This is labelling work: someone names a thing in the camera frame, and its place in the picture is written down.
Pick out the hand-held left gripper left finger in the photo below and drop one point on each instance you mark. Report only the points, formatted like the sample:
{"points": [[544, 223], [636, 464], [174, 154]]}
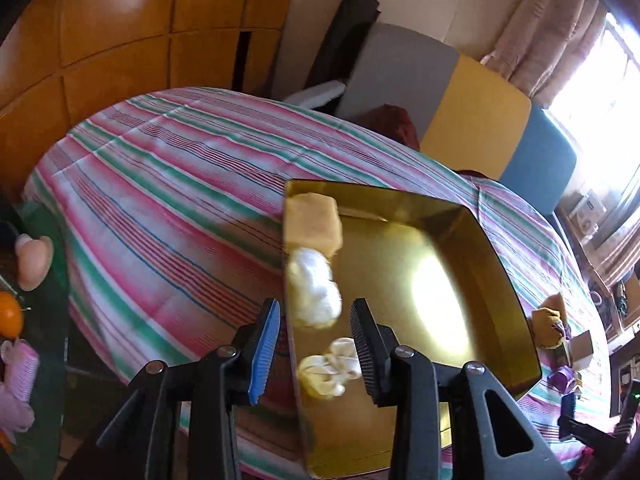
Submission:
{"points": [[264, 355]]}

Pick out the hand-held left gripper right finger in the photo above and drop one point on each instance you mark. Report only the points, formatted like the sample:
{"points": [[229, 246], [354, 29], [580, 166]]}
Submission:
{"points": [[364, 355]]}

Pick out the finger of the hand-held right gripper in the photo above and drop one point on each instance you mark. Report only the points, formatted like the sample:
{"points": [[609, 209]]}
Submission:
{"points": [[587, 428]]}

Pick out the cream fabric bow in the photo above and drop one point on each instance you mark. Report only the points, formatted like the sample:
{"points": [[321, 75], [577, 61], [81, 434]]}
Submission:
{"points": [[325, 367]]}

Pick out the white fluffy cotton ball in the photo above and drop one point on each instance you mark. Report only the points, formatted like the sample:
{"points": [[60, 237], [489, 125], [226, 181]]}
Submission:
{"points": [[312, 285]]}

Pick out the gold metal tray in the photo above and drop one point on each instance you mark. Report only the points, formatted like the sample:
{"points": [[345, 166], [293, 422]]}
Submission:
{"points": [[425, 240]]}

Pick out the plain yellow sponge block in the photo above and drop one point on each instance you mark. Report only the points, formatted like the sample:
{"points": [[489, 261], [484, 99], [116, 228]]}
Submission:
{"points": [[310, 222]]}

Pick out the red cloth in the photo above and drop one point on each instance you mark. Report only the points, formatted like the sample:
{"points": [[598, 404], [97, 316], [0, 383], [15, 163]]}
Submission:
{"points": [[595, 466]]}

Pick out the purple wrapper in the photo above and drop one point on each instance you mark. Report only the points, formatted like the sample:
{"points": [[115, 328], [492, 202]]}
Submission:
{"points": [[562, 379]]}

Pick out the small cardboard box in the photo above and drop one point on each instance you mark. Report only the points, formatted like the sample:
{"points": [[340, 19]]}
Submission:
{"points": [[582, 349]]}

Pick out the wooden desk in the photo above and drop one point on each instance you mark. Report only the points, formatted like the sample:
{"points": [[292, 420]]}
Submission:
{"points": [[585, 255]]}

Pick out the striped tablecloth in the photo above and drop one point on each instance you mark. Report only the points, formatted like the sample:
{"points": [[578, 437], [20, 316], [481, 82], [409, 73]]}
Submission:
{"points": [[175, 185]]}

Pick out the white printed box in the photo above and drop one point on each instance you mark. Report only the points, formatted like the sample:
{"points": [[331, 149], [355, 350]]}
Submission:
{"points": [[587, 215]]}

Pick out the glass side table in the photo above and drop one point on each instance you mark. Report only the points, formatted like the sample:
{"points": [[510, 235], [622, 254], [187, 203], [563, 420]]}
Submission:
{"points": [[47, 425]]}

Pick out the dark red cushion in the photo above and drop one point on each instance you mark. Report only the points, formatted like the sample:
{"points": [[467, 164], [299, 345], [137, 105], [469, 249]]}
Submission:
{"points": [[395, 122]]}

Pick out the pink hair roller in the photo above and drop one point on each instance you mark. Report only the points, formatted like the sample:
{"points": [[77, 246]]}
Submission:
{"points": [[22, 370]]}

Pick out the pink heart toy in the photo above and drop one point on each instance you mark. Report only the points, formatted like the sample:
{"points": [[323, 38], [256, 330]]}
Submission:
{"points": [[34, 260]]}

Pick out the pink plush toy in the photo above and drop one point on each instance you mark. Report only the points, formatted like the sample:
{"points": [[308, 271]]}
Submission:
{"points": [[15, 410]]}

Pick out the orange fruit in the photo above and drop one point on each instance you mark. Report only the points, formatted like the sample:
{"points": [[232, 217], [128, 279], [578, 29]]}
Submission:
{"points": [[10, 314]]}

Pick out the grey yellow blue sofa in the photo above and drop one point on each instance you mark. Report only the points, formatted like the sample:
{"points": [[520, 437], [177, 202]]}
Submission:
{"points": [[475, 115]]}

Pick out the white grey fluffy slipper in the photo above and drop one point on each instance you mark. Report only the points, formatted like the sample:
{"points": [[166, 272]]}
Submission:
{"points": [[320, 94]]}

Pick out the black rolled mat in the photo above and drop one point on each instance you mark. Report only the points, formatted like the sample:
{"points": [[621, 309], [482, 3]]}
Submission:
{"points": [[345, 35]]}

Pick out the window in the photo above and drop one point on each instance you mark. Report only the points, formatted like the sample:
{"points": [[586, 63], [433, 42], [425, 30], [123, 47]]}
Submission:
{"points": [[610, 85]]}

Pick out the wooden cabinet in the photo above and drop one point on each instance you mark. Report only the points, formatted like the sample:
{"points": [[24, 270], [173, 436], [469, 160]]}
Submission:
{"points": [[125, 25]]}

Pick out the beige patterned curtain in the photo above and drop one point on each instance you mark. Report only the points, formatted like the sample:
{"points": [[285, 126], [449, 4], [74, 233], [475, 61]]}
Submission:
{"points": [[550, 35]]}

